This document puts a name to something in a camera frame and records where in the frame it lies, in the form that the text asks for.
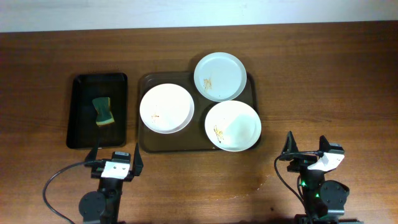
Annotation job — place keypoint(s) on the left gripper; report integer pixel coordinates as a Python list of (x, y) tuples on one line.
[(138, 164)]

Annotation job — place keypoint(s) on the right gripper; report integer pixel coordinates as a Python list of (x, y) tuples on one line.
[(301, 163)]

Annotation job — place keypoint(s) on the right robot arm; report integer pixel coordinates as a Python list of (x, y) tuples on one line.
[(323, 200)]

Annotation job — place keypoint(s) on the black plastic tray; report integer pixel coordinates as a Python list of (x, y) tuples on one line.
[(83, 132)]

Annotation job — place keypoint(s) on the brown plastic tray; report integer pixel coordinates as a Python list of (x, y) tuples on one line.
[(193, 136)]

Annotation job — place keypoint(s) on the white plate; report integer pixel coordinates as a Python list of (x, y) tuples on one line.
[(233, 126), (166, 108)]

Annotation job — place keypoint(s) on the green yellow sponge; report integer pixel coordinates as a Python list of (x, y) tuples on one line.
[(103, 108)]

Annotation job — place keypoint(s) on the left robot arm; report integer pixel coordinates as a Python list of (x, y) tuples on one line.
[(102, 205)]

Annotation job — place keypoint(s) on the pale blue plate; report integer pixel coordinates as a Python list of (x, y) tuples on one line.
[(220, 76)]

